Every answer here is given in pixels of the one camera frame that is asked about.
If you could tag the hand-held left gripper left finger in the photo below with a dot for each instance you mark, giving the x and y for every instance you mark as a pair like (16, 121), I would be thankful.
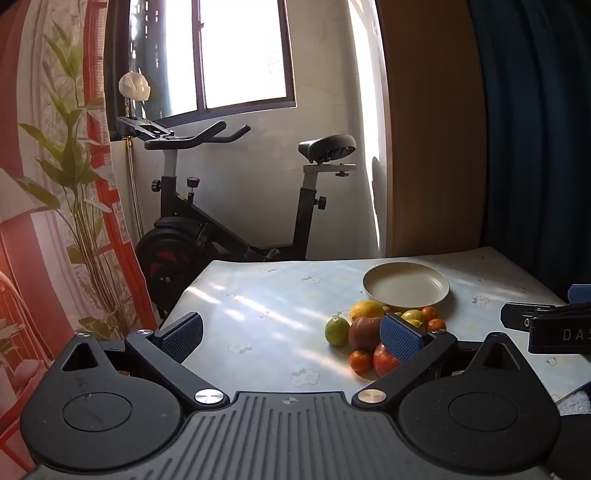
(182, 334)

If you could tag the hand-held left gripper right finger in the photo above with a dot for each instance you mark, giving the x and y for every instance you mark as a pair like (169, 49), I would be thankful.
(399, 341)

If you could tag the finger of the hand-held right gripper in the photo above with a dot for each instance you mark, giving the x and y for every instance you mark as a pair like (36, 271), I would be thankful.
(517, 316)
(580, 293)

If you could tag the yellow green apple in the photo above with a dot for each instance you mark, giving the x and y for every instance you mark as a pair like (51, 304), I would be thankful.
(412, 316)

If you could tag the smooth red apple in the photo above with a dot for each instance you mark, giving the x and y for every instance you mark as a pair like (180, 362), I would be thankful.
(383, 364)

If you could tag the wrinkled dark red apple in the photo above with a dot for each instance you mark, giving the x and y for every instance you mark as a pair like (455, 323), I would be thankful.
(362, 334)

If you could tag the orange tangerine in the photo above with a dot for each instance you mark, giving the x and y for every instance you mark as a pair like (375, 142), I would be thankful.
(429, 313)
(436, 325)
(360, 361)

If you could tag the large yellow grapefruit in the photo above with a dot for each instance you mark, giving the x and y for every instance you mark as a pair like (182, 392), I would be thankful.
(364, 308)

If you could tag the cream round plate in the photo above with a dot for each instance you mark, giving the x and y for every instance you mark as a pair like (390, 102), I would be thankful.
(401, 288)

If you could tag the white textured cloth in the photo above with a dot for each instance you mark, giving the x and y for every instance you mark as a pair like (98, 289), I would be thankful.
(577, 401)

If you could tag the black exercise bike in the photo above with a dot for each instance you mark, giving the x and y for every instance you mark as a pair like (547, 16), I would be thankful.
(207, 230)

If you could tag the dark blue curtain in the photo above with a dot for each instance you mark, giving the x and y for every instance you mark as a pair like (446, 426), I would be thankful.
(540, 138)

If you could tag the red plant printed curtain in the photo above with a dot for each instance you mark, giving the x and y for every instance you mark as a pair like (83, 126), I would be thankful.
(55, 207)

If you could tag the wooden board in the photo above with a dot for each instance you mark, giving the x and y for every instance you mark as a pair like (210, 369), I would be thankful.
(434, 138)

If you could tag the white crumpled bag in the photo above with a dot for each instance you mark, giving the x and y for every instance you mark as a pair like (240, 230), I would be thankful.
(134, 86)

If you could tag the dark framed window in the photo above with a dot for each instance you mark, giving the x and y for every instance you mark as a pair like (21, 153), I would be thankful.
(203, 60)

